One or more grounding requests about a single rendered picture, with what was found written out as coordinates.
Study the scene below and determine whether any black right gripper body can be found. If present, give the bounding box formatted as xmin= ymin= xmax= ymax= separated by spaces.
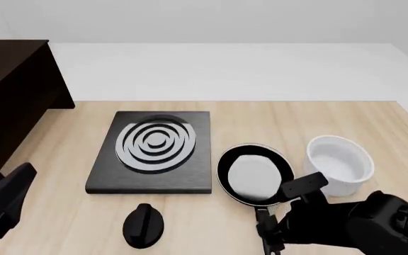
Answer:
xmin=277 ymin=198 xmax=354 ymax=244

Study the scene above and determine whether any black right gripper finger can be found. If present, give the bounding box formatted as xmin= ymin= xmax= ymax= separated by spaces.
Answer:
xmin=259 ymin=215 xmax=288 ymax=253

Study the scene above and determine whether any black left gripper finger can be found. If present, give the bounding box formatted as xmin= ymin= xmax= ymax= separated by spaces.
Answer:
xmin=0 ymin=161 xmax=38 ymax=231

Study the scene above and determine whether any black frying pan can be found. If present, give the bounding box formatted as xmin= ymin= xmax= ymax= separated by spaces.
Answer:
xmin=216 ymin=142 xmax=296 ymax=255

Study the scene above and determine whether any dark brown wooden cabinet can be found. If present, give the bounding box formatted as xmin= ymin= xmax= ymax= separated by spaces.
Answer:
xmin=0 ymin=39 xmax=76 ymax=184

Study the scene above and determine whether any small black plate on stalk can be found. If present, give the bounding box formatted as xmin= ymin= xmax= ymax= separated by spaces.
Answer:
xmin=279 ymin=171 xmax=330 ymax=213

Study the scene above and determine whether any white ceramic pot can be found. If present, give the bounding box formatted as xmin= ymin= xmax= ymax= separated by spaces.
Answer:
xmin=303 ymin=135 xmax=375 ymax=198

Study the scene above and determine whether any flat black stove plate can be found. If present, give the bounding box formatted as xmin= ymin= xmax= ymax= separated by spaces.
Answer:
xmin=84 ymin=110 xmax=213 ymax=196

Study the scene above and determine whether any round black stove knob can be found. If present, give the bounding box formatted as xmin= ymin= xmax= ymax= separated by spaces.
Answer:
xmin=122 ymin=203 xmax=164 ymax=249

